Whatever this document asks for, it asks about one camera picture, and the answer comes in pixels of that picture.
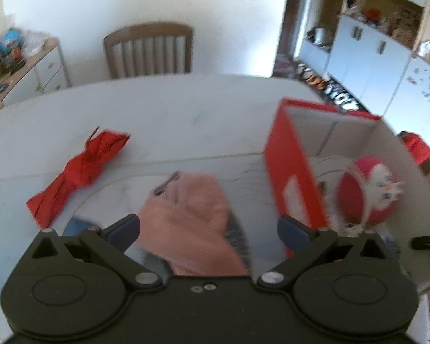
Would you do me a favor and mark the large white wall cupboard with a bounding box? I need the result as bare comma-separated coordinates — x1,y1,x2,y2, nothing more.
297,0,430,133

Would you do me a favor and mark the pink fleece garment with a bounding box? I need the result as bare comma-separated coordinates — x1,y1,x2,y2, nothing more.
137,171,249,276

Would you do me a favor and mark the brown door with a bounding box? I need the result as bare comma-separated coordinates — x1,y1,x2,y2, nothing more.
273,0,306,78

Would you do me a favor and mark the wooden slat chair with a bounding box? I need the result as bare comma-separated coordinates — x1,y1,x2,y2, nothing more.
103,22,194,79

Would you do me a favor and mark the red cloth on chair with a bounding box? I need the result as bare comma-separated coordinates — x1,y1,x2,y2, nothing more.
398,131,430,165

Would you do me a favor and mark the white cable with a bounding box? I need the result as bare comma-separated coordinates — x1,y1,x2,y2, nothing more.
309,155,372,237

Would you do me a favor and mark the red and white cardboard box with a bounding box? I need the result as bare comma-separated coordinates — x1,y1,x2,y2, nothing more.
264,99,430,290

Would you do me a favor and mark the pink round plush toy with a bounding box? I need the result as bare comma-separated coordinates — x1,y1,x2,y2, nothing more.
336,155,403,225

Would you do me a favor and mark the blue globe toy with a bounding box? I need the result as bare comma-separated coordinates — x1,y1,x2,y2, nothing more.
0,29,22,55

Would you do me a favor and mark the white drawer cabinet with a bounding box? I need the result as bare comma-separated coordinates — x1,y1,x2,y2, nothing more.
0,37,71,109

